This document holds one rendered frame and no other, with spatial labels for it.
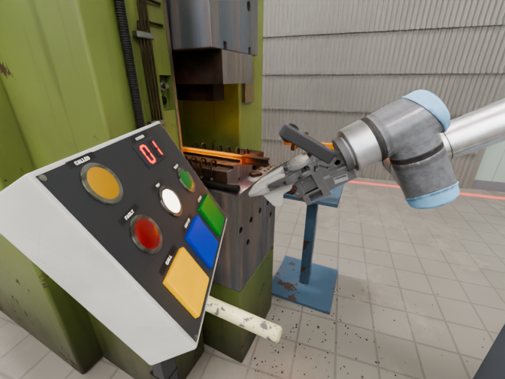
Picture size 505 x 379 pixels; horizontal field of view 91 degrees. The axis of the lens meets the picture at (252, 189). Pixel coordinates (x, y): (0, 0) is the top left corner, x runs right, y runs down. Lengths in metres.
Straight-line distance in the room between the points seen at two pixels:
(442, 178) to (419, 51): 3.25
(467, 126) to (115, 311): 0.72
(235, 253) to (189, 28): 0.76
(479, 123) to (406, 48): 3.06
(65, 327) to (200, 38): 1.25
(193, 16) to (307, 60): 2.94
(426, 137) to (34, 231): 0.57
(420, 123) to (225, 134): 0.94
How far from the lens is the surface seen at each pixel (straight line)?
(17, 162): 1.12
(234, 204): 0.88
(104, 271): 0.33
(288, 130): 0.48
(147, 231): 0.37
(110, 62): 0.74
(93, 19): 0.74
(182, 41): 0.87
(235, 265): 1.04
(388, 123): 0.50
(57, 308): 1.37
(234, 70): 0.90
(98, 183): 0.35
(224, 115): 1.27
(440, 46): 3.81
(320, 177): 0.49
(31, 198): 0.32
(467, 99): 3.92
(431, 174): 0.55
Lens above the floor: 1.28
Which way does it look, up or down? 24 degrees down
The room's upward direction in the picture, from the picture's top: straight up
